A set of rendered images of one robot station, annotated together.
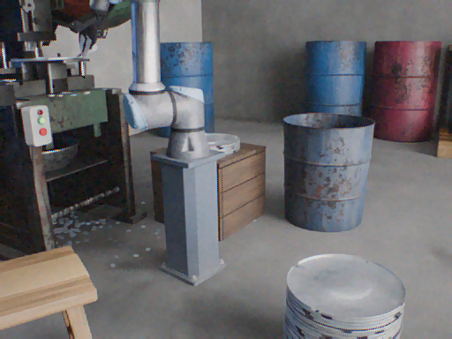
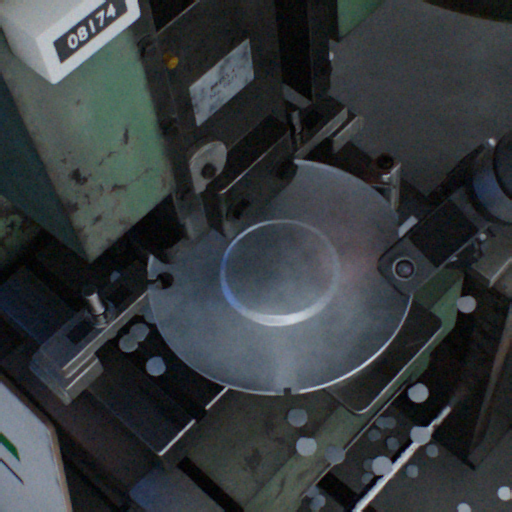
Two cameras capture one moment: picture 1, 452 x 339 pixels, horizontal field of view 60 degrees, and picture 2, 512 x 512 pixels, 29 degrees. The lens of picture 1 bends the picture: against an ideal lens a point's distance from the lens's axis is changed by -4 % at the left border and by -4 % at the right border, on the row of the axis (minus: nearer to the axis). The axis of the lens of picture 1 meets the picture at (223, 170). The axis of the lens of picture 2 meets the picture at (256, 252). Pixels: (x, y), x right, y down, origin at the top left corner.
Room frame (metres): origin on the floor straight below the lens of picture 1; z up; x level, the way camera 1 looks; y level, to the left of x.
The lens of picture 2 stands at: (1.17, 0.52, 1.72)
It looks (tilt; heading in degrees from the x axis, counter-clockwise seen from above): 59 degrees down; 23
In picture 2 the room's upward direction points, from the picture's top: 10 degrees counter-clockwise
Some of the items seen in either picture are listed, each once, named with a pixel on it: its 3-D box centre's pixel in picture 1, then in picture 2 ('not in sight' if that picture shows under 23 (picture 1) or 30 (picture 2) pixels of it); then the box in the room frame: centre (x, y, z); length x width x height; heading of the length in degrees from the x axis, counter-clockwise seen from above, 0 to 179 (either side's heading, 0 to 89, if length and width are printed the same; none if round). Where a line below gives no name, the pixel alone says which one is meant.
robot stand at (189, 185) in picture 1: (191, 214); not in sight; (1.36, 0.12, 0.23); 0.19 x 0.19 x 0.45; 50
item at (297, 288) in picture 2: (48, 58); (279, 269); (1.68, 0.71, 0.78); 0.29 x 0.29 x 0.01
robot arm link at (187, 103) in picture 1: (184, 105); not in sight; (1.36, 0.13, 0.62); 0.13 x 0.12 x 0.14; 120
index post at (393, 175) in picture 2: (81, 64); (384, 183); (1.83, 0.63, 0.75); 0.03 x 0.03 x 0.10; 61
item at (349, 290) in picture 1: (344, 282); not in sight; (0.86, -0.30, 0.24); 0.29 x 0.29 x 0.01
